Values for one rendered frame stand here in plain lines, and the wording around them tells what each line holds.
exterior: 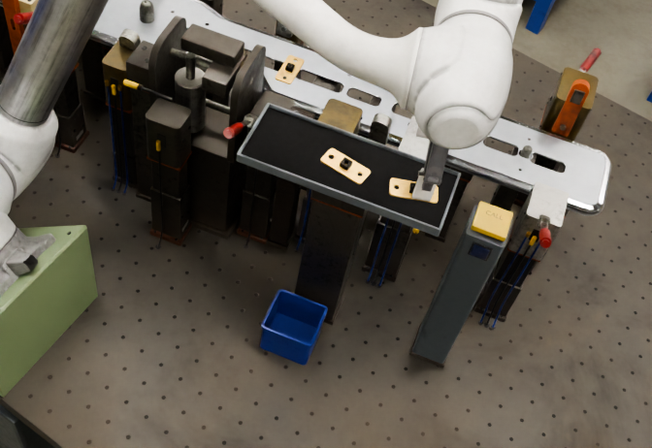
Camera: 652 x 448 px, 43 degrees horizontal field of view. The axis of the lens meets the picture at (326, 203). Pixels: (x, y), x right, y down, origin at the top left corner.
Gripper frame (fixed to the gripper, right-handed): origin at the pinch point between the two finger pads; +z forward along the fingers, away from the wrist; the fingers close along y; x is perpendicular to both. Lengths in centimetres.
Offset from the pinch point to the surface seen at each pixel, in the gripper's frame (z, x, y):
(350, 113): 15.6, 12.0, 23.4
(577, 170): 23, -37, 26
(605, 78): 123, -98, 175
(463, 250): 14.1, -10.4, -6.0
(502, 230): 7.5, -15.3, -5.3
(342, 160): 6.4, 13.1, 2.9
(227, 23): 24, 41, 52
